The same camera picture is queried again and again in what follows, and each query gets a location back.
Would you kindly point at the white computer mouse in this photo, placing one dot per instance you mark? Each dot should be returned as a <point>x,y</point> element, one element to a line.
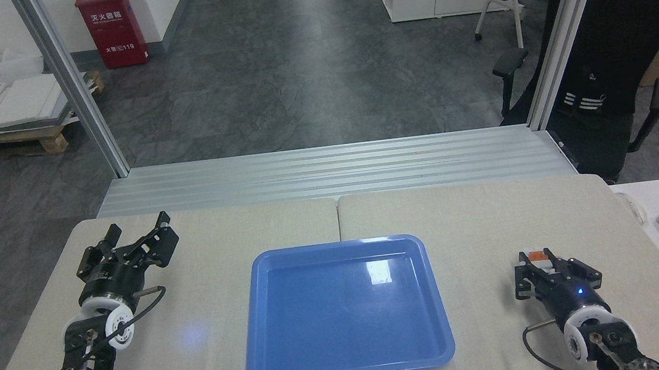
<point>633,207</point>

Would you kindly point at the silver aluminium post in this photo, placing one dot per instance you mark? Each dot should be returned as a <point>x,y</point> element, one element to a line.
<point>566,27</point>
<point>73,84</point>

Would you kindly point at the red fire extinguisher box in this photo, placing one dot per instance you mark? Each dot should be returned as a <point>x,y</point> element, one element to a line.
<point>112,27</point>

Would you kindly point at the silver aluminium profile platform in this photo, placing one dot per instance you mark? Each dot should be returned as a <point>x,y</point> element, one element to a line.
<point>334,172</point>

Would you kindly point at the black mesh office chair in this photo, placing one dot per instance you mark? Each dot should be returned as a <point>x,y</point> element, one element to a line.
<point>618,53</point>

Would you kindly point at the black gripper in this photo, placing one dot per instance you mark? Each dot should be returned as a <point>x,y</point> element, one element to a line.
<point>109,278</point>
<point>572,300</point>

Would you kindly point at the blue plastic tray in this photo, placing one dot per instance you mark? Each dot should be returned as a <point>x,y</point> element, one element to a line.
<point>344,313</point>

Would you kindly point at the wooden pallet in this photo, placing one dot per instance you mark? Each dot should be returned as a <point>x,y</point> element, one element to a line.
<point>8,144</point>

